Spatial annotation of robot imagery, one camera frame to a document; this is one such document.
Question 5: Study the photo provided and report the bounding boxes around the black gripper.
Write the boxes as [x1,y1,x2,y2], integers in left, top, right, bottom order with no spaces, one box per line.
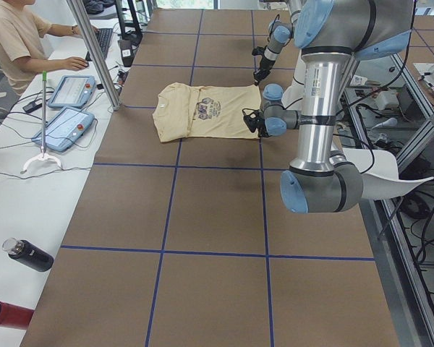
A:
[253,56,274,85]
[256,115,270,137]

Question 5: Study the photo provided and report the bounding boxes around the cream long-sleeve printed shirt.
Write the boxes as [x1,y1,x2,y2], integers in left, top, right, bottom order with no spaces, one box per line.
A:
[153,82,261,142]

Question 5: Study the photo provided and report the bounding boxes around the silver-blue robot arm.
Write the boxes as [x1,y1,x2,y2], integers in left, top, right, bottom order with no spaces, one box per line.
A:
[245,1,415,213]
[252,1,305,85]

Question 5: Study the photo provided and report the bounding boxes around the black keyboard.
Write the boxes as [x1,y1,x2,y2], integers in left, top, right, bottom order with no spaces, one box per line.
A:
[95,28,113,59]

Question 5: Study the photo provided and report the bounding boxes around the far blue teach pendant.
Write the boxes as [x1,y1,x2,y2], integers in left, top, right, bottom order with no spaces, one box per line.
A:
[47,75,96,109]

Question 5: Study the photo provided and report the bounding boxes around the blue teach pendant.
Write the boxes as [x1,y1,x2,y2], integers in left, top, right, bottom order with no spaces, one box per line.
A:
[47,75,96,109]
[45,107,95,153]

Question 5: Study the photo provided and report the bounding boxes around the near blue teach pendant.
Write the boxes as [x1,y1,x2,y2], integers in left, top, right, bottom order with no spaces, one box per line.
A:
[45,107,95,153]

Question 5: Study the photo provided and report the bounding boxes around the white grabber stick green tip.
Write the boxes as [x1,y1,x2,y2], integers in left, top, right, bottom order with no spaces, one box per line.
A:
[21,71,62,174]

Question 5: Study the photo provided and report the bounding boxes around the person in beige shirt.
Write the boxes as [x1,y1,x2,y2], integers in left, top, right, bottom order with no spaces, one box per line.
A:
[0,1,81,95]

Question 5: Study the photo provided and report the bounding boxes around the black water bottle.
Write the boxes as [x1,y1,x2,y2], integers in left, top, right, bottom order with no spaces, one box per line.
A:
[2,238,54,272]

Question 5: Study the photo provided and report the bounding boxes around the red water bottle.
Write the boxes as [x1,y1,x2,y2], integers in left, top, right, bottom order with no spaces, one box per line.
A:
[0,301,34,330]

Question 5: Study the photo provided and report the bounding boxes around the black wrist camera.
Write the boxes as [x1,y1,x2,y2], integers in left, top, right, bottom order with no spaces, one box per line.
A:
[242,108,261,133]
[252,46,265,56]

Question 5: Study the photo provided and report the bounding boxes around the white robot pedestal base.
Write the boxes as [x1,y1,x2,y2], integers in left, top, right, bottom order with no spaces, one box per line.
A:
[281,53,306,111]

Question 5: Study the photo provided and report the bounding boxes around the aluminium frame post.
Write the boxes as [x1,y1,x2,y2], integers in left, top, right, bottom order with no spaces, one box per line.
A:
[66,0,121,111]

